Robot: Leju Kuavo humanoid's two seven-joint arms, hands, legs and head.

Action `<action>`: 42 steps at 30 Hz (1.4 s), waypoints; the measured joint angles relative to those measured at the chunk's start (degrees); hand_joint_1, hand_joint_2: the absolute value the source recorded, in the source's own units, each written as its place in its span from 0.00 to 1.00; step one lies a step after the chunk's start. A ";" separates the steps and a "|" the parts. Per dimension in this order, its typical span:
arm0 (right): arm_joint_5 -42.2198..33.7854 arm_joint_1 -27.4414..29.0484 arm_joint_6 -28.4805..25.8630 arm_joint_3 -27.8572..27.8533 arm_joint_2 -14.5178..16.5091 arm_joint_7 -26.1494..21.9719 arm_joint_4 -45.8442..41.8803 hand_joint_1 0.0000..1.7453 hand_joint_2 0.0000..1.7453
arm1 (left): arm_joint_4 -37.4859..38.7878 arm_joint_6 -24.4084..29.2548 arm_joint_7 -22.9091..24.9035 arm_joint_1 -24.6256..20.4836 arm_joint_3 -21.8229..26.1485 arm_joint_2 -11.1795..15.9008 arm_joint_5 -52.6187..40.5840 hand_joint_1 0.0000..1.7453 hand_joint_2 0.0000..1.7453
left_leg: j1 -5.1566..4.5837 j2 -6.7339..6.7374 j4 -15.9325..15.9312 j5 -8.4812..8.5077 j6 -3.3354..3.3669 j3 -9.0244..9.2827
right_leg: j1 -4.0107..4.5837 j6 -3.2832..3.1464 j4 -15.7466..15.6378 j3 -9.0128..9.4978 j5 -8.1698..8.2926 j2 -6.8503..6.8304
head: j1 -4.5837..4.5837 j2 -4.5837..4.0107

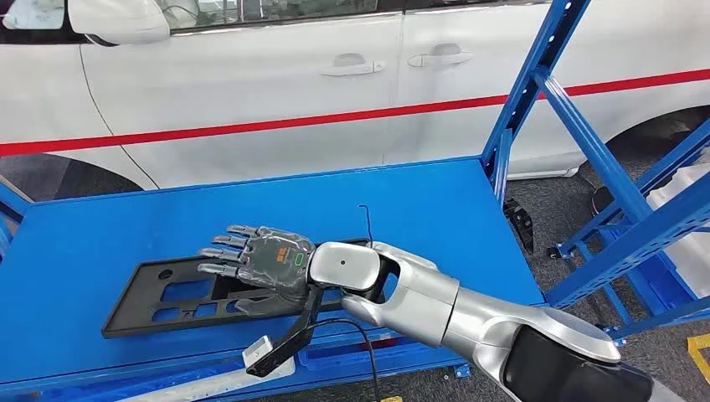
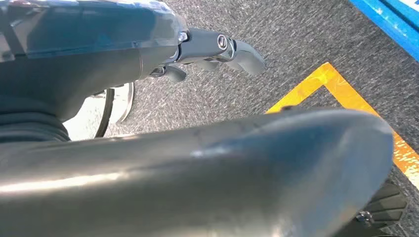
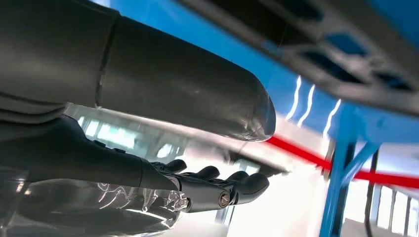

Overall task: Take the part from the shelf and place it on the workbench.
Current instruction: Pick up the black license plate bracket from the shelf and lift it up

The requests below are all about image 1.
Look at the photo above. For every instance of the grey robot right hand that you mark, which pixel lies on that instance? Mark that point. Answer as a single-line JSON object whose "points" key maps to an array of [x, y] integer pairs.
{"points": [[277, 261]]}

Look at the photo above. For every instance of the black plastic plate frame part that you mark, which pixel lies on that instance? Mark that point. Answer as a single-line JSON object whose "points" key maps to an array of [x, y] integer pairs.
{"points": [[138, 310]]}

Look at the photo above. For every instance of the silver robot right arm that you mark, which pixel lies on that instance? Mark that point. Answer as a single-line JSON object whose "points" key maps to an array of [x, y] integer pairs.
{"points": [[421, 299]]}

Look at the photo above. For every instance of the blue metal shelf rack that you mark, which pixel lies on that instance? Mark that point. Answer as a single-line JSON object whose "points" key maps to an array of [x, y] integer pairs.
{"points": [[665, 317], [277, 211]]}

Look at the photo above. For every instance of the red barrier belt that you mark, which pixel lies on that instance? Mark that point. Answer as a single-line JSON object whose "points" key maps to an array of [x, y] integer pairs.
{"points": [[277, 123]]}

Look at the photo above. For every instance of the white car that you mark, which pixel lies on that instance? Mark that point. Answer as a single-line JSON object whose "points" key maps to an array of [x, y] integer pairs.
{"points": [[249, 83]]}

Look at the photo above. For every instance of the black round stanchion base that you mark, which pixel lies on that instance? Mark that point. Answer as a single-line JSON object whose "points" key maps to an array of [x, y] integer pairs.
{"points": [[602, 201]]}

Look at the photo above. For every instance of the white plastic container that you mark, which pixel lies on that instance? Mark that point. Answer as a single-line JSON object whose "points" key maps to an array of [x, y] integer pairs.
{"points": [[693, 249]]}

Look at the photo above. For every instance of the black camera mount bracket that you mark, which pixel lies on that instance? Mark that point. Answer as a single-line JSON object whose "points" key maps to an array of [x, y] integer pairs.
{"points": [[294, 338]]}

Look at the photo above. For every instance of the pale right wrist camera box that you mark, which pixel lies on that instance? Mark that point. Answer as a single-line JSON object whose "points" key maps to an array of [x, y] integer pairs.
{"points": [[258, 350]]}

